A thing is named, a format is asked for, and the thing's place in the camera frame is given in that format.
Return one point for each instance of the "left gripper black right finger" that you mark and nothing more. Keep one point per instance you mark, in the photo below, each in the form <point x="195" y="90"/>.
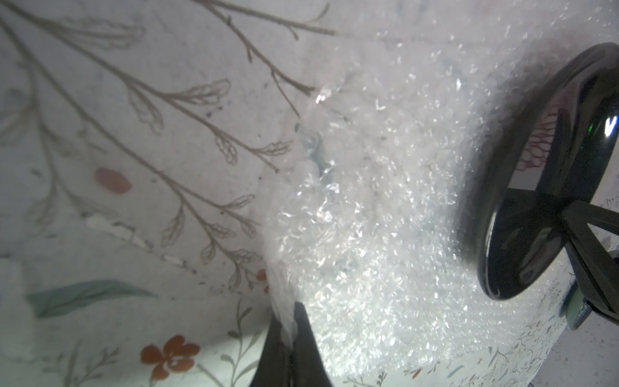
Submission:
<point x="307" y="367"/>

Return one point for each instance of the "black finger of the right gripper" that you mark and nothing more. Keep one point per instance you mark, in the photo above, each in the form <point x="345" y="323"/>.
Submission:
<point x="596" y="272"/>

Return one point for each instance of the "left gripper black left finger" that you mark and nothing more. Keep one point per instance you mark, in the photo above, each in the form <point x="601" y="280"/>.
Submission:
<point x="273" y="369"/>

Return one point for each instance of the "black round plate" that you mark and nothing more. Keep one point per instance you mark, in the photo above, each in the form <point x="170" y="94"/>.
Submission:
<point x="554" y="150"/>

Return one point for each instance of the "blue floral ceramic plate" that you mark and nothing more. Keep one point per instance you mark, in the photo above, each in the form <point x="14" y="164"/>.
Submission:
<point x="575" y="310"/>

